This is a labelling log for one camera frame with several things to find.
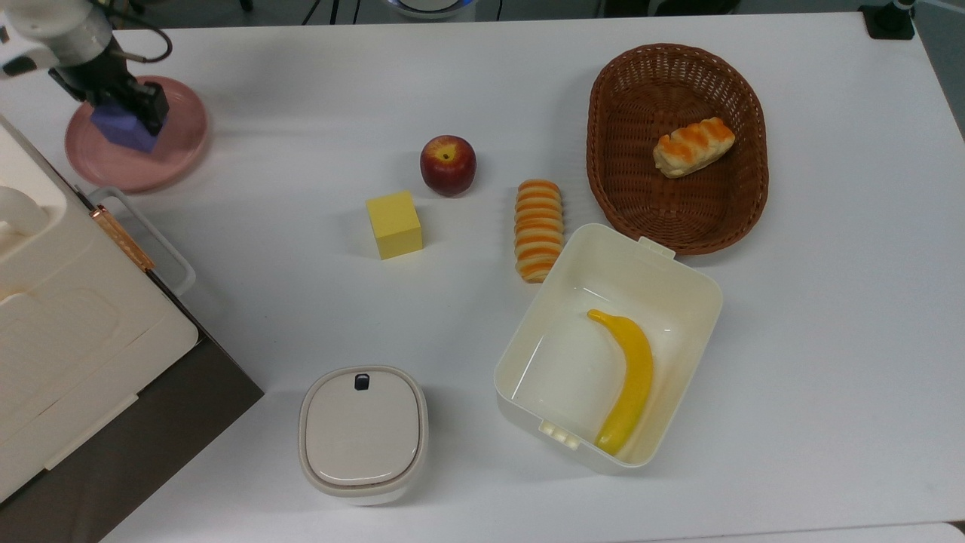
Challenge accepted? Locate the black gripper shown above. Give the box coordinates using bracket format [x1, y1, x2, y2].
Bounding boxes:
[48, 36, 171, 137]

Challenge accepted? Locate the purple foam cube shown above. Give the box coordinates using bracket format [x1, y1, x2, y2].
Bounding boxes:
[90, 102, 161, 155]

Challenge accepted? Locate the pink plate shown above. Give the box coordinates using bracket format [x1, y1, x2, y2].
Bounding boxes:
[63, 75, 210, 194]

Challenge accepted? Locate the yellow foam cube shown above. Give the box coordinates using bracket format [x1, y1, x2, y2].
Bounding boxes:
[366, 190, 424, 261]

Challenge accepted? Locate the red apple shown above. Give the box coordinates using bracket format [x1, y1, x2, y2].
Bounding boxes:
[419, 134, 478, 198]

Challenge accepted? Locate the dark brown storage box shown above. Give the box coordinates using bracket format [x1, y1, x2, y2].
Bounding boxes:
[0, 271, 265, 543]

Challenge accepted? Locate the cream lidded canister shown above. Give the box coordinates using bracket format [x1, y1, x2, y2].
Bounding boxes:
[298, 365, 429, 506]

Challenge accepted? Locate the long orange striped bread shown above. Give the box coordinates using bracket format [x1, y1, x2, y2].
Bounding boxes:
[514, 179, 565, 284]

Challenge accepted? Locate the cream open plastic container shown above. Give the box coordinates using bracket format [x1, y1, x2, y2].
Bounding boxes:
[493, 222, 725, 476]

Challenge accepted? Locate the brown wicker basket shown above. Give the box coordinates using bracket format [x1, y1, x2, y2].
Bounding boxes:
[586, 43, 770, 256]

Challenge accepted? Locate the short orange striped bread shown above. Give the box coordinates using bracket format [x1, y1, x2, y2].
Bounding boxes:
[652, 116, 737, 179]

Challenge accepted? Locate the yellow banana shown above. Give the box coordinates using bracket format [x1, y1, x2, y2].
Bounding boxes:
[587, 308, 655, 457]

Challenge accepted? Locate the black stand base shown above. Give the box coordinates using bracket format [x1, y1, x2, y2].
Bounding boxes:
[859, 0, 918, 41]

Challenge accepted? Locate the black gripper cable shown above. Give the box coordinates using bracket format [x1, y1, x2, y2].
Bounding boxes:
[96, 6, 173, 66]

